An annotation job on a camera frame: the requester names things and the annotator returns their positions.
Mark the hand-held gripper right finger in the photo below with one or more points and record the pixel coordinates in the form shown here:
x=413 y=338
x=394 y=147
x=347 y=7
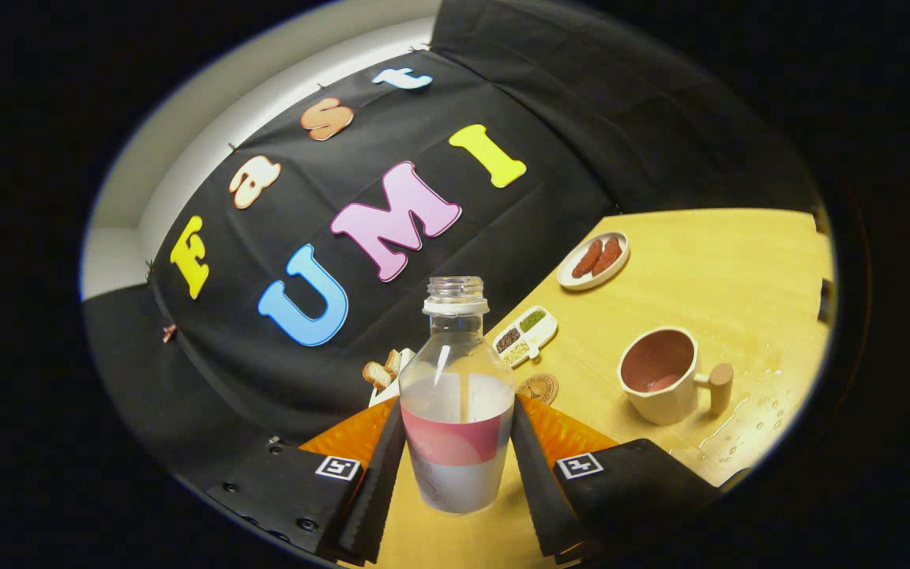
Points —
x=542 y=490

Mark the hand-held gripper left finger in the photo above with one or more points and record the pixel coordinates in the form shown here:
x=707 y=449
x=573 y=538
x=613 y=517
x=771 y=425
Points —
x=376 y=490

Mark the clear juice bottle pink label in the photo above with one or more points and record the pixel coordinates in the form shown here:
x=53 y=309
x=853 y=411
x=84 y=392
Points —
x=455 y=466

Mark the round brown coaster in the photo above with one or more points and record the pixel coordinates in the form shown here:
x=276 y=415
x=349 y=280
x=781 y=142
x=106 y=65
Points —
x=543 y=387

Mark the white toaster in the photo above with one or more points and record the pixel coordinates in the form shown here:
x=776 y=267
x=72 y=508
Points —
x=386 y=395

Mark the toast bread slice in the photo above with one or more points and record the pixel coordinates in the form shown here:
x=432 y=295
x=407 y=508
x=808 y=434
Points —
x=393 y=362
x=377 y=375

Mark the white divided condiment dish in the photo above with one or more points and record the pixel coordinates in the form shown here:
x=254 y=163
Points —
x=524 y=338

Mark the white plate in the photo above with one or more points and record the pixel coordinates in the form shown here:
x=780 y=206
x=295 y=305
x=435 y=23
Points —
x=573 y=280

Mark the red clothes peg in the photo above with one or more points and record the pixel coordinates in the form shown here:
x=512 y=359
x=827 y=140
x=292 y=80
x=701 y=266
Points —
x=169 y=333

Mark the wooden table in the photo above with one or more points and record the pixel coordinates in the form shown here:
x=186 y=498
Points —
x=700 y=269

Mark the black backdrop cloth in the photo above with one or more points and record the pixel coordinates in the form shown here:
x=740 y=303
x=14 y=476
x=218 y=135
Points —
x=542 y=118

